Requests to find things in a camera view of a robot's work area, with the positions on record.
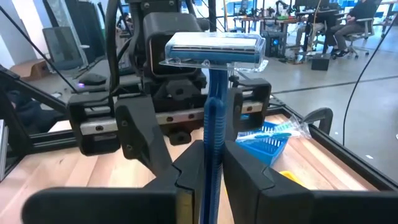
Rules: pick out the blue plastic basket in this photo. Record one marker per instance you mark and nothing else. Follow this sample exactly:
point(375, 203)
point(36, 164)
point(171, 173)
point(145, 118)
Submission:
point(264, 149)

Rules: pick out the black table clamp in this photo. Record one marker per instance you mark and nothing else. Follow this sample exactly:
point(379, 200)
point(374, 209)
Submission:
point(323, 113)

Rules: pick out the blue disposable razor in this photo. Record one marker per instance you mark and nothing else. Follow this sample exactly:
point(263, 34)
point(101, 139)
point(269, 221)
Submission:
point(214, 130)

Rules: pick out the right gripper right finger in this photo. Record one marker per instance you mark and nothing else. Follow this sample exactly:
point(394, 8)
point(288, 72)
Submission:
point(311, 208)

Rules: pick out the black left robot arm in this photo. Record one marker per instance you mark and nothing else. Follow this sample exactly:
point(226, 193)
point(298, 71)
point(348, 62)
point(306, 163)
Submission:
point(155, 6)

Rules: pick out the person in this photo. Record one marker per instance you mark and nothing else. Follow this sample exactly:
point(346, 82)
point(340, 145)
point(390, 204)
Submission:
point(360, 12)

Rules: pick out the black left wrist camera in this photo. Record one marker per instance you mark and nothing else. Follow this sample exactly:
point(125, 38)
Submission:
point(161, 25)

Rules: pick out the yellow plastic basket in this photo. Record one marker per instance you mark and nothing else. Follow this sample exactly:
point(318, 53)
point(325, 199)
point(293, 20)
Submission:
point(289, 175)

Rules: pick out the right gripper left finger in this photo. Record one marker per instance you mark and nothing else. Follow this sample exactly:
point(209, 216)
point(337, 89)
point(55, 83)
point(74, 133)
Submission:
point(109, 205)

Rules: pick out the grey mesh office chair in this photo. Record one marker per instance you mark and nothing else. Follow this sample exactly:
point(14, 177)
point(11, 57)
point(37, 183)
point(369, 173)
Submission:
point(62, 46)

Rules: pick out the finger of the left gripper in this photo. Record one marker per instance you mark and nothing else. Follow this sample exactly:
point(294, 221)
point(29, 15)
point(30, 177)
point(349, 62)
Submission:
point(235, 115)
point(140, 130)

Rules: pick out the brown cardboard box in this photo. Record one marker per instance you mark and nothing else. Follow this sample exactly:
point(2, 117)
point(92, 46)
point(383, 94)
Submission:
point(31, 70)

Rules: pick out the black computer tower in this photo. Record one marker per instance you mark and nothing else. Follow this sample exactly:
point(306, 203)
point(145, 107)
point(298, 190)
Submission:
point(273, 43)

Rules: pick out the black computer mouse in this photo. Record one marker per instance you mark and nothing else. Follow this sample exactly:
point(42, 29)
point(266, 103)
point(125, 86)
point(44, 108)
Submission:
point(93, 79)

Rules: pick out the dark desk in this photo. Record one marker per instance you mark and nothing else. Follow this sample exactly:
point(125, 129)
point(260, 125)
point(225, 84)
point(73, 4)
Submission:
point(53, 87)

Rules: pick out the plastic-wrapped toothbrush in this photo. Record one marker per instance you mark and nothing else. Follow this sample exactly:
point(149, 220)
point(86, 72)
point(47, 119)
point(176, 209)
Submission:
point(273, 136)

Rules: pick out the black box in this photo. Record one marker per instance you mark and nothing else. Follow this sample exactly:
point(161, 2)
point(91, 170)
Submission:
point(320, 63)

